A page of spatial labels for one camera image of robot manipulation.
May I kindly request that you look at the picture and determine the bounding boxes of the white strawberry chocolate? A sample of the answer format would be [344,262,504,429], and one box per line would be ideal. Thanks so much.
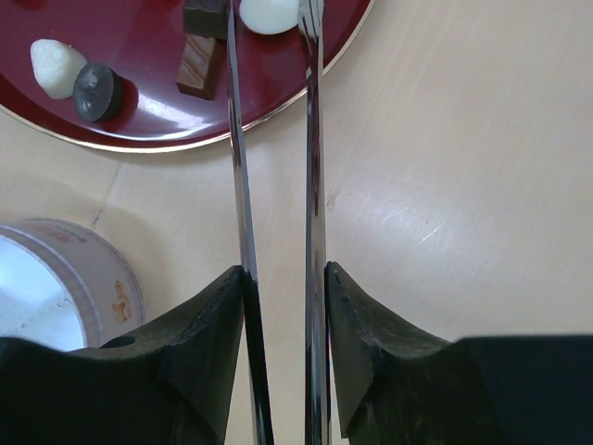
[30,39,87,100]

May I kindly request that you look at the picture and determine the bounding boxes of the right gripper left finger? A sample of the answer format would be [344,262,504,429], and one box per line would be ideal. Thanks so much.
[1,266,244,444]

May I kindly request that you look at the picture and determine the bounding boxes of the silver metal tongs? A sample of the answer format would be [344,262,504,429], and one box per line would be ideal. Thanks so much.
[227,1,332,444]

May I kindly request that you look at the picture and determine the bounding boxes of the round silver tin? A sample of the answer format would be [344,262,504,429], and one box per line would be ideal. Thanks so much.
[1,218,145,351]

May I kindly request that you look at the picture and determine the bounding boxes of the red round tray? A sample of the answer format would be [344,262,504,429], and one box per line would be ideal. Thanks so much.
[1,1,374,153]

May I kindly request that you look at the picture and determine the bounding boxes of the white oval chocolate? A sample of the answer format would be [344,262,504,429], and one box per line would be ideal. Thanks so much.
[239,0,298,35]

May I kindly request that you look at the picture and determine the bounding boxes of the dark round chocolate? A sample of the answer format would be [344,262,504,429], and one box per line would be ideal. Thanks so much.
[72,63,124,122]

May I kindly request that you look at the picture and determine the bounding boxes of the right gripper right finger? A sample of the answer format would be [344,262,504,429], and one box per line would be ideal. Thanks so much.
[325,262,592,444]

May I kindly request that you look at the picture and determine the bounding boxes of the white paper cup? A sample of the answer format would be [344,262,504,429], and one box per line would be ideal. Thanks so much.
[1,236,85,351]

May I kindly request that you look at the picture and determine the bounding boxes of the striped brown bar chocolate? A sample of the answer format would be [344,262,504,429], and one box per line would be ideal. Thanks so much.
[176,35,220,100]

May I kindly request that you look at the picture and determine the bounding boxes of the dark square chocolate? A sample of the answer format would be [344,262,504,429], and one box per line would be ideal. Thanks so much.
[183,0,228,40]

